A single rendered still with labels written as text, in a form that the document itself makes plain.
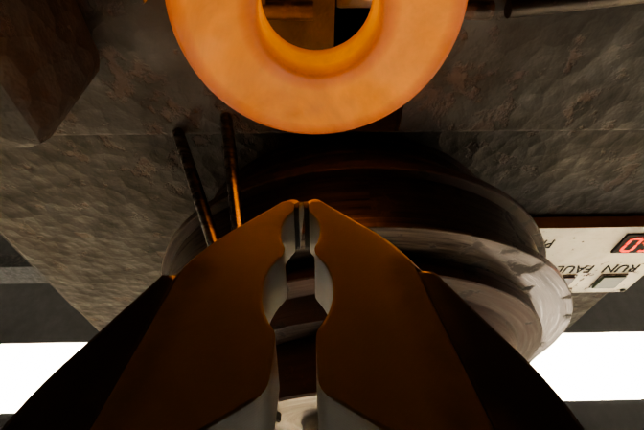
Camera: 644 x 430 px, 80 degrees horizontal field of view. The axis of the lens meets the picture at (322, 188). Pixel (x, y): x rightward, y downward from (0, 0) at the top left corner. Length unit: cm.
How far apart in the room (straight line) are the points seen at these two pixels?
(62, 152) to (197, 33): 32
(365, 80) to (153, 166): 31
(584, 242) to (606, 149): 16
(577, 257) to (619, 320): 880
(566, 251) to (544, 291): 24
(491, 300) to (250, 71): 28
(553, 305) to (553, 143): 18
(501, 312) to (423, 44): 26
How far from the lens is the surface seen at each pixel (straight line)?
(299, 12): 28
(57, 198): 58
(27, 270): 643
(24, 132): 27
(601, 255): 70
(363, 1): 33
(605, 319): 933
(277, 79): 23
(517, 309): 41
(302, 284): 32
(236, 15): 22
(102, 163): 51
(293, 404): 37
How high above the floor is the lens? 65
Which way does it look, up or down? 47 degrees up
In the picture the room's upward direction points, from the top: 180 degrees counter-clockwise
